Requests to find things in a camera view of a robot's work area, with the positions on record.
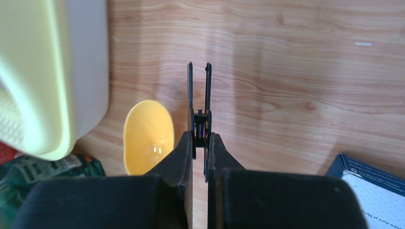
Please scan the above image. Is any red plastic basket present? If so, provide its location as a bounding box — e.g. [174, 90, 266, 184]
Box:
[0, 142, 17, 165]

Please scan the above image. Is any yellow litter box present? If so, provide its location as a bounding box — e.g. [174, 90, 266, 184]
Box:
[0, 0, 109, 161]

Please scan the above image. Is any black bag sealing clip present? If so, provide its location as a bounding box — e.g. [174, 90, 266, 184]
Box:
[187, 62, 212, 182]

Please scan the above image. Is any green cat litter bag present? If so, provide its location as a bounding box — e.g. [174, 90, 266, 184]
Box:
[0, 153, 107, 229]

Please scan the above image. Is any yellow litter scoop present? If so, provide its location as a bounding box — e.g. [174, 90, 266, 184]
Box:
[123, 100, 175, 175]

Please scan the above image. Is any blue razor package box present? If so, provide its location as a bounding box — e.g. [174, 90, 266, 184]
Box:
[325, 153, 405, 229]

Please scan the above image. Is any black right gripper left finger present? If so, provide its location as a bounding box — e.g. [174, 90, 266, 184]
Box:
[11, 131, 193, 229]

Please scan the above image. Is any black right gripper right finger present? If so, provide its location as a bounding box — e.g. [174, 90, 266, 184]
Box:
[207, 133, 368, 229]

